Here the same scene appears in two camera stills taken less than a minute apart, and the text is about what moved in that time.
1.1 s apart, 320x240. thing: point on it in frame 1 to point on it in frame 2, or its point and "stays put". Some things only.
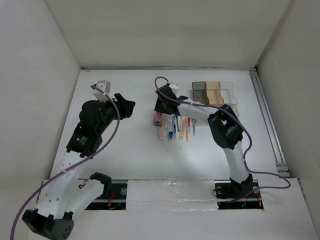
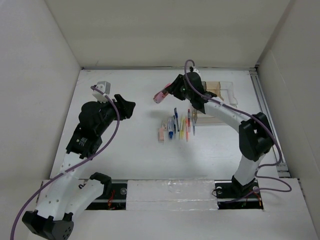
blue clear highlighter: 194,121 stays put
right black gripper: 159,106 to 174,87
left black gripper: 125,106 stays put
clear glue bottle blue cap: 171,128 stays put
